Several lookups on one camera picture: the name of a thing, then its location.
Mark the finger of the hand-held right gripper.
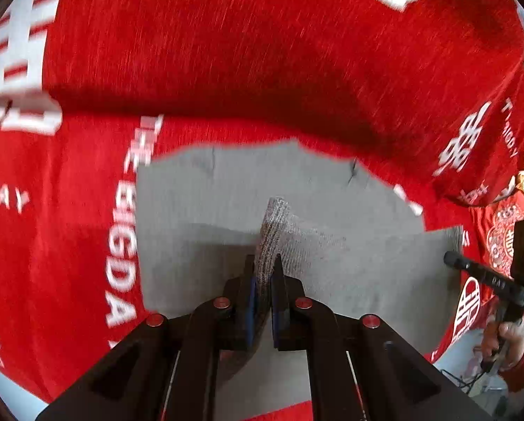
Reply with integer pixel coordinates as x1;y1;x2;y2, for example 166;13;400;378
444;251;524;314

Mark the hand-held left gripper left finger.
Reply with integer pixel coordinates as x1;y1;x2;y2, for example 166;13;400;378
36;254;259;421

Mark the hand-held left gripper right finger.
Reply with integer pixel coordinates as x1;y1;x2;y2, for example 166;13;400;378
270;254;496;421

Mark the grey sweater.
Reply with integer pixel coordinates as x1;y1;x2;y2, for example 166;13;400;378
135;138;464;421

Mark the person's right hand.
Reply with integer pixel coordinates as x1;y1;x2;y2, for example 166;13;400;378
482;313;524;370

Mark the red printed blanket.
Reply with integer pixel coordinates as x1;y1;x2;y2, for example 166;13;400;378
0;0;524;421

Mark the black cable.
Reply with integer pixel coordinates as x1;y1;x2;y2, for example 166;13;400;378
439;357;510;404

